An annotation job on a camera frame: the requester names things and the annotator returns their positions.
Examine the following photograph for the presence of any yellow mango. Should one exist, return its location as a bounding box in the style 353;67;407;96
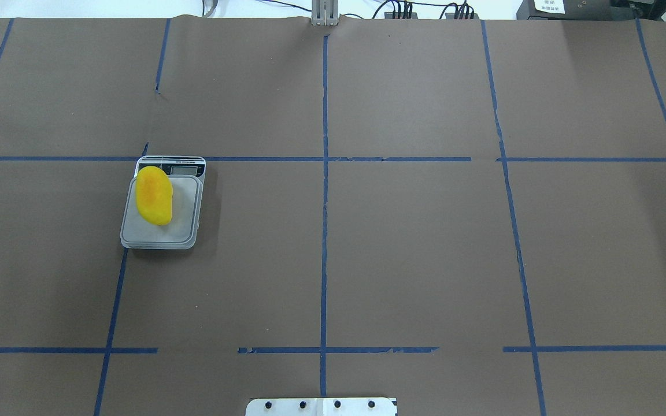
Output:
134;166;173;226

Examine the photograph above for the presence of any silver digital kitchen scale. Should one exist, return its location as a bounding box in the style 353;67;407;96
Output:
120;155;206;250

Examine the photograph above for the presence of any black control box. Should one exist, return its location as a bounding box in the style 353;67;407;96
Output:
516;1;622;21

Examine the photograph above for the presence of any aluminium frame post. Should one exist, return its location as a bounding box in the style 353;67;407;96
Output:
311;0;340;27

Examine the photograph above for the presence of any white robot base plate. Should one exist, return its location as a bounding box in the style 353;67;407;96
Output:
245;397;398;415

